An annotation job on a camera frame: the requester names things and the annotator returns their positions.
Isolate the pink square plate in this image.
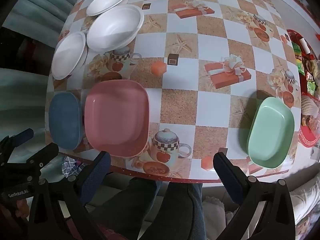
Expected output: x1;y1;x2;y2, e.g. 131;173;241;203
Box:
84;79;150;158

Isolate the white net-wrapped item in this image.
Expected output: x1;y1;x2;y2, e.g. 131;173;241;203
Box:
301;94;320;117

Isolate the green rectangular dish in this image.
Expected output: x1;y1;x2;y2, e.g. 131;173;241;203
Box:
239;96;295;169

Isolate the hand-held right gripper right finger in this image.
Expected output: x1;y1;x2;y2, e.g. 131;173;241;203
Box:
212;152;297;240

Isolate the blue oval plate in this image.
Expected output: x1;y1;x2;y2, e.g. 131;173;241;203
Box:
48;91;83;150

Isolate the grey-green ribbed sofa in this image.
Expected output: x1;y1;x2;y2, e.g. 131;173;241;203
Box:
0;0;88;155

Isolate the white fluffy cushion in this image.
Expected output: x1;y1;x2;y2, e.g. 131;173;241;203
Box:
201;195;240;240

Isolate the person's leg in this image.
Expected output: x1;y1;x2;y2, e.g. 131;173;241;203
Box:
87;177;163;240
147;181;203;240

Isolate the person's right leg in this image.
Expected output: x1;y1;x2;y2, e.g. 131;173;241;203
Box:
147;181;203;240

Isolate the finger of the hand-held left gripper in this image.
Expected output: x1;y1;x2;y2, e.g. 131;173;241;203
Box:
0;128;34;160
25;142;59;173

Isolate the green snack packet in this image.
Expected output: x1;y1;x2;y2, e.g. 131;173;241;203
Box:
291;41;307;75

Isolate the white printed blanket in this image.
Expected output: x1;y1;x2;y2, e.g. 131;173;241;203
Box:
290;180;320;230

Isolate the person's left leg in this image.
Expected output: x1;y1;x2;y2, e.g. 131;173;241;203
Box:
87;177;163;240

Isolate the white foam bowl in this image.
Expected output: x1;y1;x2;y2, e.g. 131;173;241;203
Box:
86;0;132;16
86;4;145;53
51;31;88;80

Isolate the plaid cloth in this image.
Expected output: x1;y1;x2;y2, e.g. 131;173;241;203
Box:
62;156;85;178

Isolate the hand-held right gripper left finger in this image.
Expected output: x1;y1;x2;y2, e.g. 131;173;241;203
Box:
26;151;112;240

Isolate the checkered printed tablecloth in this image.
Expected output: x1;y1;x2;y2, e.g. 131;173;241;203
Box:
45;0;304;183

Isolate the red plastic basket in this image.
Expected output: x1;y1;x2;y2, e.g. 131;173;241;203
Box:
299;125;320;148

